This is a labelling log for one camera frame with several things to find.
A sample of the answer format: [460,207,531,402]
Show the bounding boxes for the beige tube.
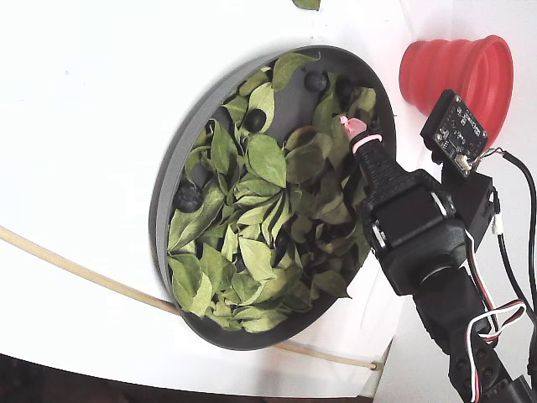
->
[0,225,383,373]

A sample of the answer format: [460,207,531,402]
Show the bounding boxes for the red collapsible silicone cup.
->
[399,34,514,142]

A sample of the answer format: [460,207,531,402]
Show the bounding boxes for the grey round bowl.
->
[149,44,398,352]

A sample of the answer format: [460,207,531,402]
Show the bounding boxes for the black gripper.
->
[337,115,470,297]

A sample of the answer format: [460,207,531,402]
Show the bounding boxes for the brownish curled leaf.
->
[284,125,321,153]

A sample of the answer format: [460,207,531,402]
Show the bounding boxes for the red white black servo wire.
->
[463,228,528,403]

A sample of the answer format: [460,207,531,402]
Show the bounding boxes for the dark blueberry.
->
[303,71,330,93]
[242,107,268,132]
[174,183,205,213]

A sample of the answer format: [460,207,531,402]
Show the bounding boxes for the black cable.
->
[498,149,537,315]

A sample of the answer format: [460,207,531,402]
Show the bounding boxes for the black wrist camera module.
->
[420,88,499,241]

